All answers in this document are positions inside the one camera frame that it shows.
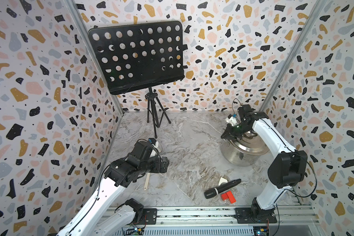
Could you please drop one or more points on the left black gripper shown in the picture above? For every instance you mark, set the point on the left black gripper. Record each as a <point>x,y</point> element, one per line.
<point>159,168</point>

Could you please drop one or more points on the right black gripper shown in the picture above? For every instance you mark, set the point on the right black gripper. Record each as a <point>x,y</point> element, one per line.
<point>227,133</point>

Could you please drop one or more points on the stainless steel pot lid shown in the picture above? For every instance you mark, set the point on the stainless steel pot lid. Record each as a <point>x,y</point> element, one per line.
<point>249,144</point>

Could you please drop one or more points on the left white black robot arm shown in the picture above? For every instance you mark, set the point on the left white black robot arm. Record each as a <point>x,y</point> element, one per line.
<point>116,178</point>

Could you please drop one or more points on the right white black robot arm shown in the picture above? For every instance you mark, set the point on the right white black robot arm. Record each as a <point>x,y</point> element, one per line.
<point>286,170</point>

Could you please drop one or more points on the cream toy brick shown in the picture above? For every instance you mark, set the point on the cream toy brick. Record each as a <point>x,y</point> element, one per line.
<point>222,181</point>

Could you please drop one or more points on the left green circuit board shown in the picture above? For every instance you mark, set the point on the left green circuit board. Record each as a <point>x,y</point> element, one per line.
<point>135,231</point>

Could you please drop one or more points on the green circuit board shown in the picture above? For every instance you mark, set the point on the green circuit board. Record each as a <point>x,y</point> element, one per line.
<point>261,231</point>
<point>135,231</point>

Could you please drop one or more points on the black microphone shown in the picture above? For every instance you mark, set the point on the black microphone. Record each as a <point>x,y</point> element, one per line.
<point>212,192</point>

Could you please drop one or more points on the red toy brick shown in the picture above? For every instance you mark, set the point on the red toy brick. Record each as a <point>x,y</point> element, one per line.
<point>228,196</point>

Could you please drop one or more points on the black perforated music stand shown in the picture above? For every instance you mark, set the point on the black perforated music stand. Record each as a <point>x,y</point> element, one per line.
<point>135,57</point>

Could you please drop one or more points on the right green circuit board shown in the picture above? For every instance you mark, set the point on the right green circuit board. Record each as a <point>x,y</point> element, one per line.
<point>261,231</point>

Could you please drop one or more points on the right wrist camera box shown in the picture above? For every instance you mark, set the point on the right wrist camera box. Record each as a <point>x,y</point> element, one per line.
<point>232,120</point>

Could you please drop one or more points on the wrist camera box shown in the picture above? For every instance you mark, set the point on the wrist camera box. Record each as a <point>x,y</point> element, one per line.
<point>154,142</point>
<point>232,120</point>

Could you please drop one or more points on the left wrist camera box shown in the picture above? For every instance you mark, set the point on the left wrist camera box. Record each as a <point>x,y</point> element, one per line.
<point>154,142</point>

